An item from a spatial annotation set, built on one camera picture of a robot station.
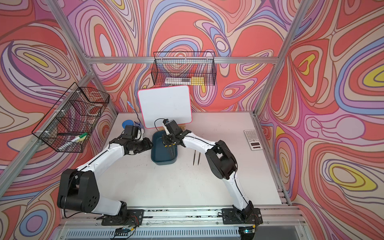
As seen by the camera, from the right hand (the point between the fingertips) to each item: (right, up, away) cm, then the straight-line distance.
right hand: (166, 140), depth 95 cm
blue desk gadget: (-20, +11, +7) cm, 24 cm away
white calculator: (+59, 0, +7) cm, 59 cm away
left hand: (-8, -2, -6) cm, 10 cm away
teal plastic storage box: (-4, -9, +1) cm, 10 cm away
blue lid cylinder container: (-22, +12, -6) cm, 26 cm away
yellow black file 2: (+21, -11, -1) cm, 24 cm away
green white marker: (-39, +3, -24) cm, 46 cm away
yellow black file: (+18, -9, +1) cm, 20 cm away
